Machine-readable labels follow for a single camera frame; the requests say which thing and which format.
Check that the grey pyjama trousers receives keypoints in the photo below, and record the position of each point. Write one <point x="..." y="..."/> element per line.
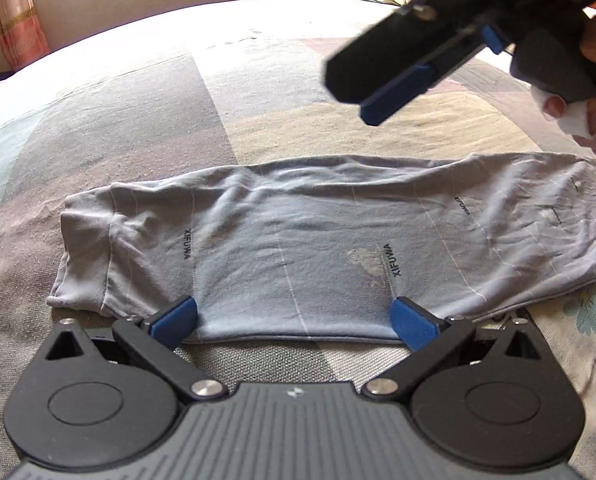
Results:
<point x="317" y="248"/>

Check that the pink striped left curtain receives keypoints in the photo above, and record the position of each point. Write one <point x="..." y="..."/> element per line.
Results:
<point x="22" y="39"/>

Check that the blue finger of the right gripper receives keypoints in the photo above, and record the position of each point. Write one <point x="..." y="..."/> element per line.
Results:
<point x="394" y="95"/>
<point x="493" y="39"/>

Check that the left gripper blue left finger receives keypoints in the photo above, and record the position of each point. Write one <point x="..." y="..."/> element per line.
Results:
<point x="150" y="343"/>

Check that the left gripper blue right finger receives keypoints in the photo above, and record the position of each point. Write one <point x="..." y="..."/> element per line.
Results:
<point x="433" y="342"/>

